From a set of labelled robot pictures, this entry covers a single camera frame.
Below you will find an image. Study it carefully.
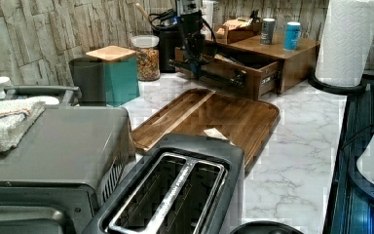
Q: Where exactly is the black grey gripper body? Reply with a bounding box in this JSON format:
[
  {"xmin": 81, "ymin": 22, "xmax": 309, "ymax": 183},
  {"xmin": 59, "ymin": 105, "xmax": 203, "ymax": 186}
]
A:
[{"xmin": 176, "ymin": 0, "xmax": 206, "ymax": 62}]

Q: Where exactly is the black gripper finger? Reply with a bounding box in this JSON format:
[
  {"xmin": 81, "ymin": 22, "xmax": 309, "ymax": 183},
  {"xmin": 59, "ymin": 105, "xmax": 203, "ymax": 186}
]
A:
[{"xmin": 188, "ymin": 54, "xmax": 201, "ymax": 79}]

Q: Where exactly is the wooden drawer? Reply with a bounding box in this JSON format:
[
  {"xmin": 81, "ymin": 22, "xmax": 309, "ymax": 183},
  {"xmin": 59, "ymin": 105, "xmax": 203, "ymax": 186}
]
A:
[{"xmin": 169, "ymin": 42, "xmax": 281, "ymax": 100}]

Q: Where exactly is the paper packet in drawer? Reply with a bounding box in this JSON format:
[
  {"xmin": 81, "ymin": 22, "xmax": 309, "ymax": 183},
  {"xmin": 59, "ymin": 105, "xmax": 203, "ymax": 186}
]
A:
[{"xmin": 214, "ymin": 53, "xmax": 244, "ymax": 65}]

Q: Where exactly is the wooden drawer cabinet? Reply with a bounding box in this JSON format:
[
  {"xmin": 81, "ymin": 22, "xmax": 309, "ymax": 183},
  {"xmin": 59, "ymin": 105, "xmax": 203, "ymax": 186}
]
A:
[{"xmin": 217, "ymin": 33, "xmax": 320, "ymax": 94}]

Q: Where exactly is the black utensil holder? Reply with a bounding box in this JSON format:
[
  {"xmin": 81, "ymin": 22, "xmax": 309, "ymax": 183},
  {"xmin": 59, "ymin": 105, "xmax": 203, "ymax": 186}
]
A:
[{"xmin": 153, "ymin": 26, "xmax": 182, "ymax": 73}]

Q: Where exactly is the glass jar with cereal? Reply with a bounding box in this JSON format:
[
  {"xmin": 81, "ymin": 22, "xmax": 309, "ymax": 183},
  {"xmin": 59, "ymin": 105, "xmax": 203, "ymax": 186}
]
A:
[{"xmin": 131, "ymin": 35, "xmax": 160, "ymax": 81}]

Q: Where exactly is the wooden organizer box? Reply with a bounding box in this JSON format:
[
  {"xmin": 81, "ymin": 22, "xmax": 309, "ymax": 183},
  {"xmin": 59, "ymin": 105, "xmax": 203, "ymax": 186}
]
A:
[{"xmin": 212, "ymin": 17, "xmax": 262, "ymax": 44}]

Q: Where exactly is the wooden spoon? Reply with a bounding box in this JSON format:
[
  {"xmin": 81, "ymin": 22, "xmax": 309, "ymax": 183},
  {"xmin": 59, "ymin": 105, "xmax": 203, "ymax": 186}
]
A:
[{"xmin": 135, "ymin": 3, "xmax": 151, "ymax": 24}]

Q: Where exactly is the teal square canister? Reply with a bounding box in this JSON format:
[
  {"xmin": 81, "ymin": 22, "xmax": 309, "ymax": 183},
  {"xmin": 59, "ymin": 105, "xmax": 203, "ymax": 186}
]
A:
[{"xmin": 86, "ymin": 46, "xmax": 139, "ymax": 106}]

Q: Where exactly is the grey cylindrical can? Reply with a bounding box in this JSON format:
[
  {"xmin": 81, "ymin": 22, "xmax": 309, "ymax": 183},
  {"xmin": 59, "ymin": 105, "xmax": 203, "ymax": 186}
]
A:
[{"xmin": 260, "ymin": 18, "xmax": 276, "ymax": 45}]

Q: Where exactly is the white paper scrap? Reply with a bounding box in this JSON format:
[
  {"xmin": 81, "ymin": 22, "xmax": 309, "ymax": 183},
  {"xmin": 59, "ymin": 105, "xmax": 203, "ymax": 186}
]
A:
[{"xmin": 204, "ymin": 128, "xmax": 233, "ymax": 145}]

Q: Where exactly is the wooden cutting board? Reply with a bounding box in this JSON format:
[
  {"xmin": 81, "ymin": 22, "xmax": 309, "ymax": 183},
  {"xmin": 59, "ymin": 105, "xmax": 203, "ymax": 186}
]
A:
[{"xmin": 132, "ymin": 89, "xmax": 280, "ymax": 171}]

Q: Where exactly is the blue cylindrical can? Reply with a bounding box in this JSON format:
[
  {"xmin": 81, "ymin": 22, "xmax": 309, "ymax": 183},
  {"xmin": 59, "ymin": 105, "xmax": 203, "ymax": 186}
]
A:
[{"xmin": 283, "ymin": 21, "xmax": 301, "ymax": 51}]

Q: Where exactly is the dark grey round canister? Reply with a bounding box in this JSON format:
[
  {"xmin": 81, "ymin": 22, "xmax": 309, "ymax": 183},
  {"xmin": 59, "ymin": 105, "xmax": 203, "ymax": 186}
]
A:
[{"xmin": 68, "ymin": 57, "xmax": 106, "ymax": 106}]

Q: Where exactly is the black toaster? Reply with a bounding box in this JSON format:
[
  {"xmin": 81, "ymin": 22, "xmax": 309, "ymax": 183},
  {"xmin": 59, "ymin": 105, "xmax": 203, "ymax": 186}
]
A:
[{"xmin": 83, "ymin": 134, "xmax": 244, "ymax": 234}]

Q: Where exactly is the black paper towel holder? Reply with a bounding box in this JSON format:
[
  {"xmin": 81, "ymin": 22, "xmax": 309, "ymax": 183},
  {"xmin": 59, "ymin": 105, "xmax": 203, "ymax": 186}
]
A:
[{"xmin": 308, "ymin": 71, "xmax": 366, "ymax": 96}]

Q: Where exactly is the paper towel roll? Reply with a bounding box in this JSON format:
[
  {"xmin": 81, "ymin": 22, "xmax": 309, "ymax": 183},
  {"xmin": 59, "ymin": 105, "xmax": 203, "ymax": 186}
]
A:
[{"xmin": 316, "ymin": 0, "xmax": 374, "ymax": 87}]

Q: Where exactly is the grey toaster oven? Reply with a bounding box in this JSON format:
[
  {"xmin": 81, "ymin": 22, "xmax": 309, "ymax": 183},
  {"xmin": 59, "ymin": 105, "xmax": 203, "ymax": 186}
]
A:
[{"xmin": 0, "ymin": 106, "xmax": 134, "ymax": 234}]

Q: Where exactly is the black round object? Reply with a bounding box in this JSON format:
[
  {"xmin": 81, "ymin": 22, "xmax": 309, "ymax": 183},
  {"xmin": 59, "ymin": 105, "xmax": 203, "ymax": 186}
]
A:
[{"xmin": 230, "ymin": 221, "xmax": 304, "ymax": 234}]

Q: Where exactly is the white folded towel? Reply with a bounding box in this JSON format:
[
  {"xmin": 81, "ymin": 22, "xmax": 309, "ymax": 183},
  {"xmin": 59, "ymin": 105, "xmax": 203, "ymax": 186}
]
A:
[{"xmin": 0, "ymin": 98, "xmax": 45, "ymax": 152}]

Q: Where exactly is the black dish rack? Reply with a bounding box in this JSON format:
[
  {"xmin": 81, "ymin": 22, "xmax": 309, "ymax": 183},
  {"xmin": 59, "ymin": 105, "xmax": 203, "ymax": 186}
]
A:
[{"xmin": 322, "ymin": 74, "xmax": 374, "ymax": 234}]

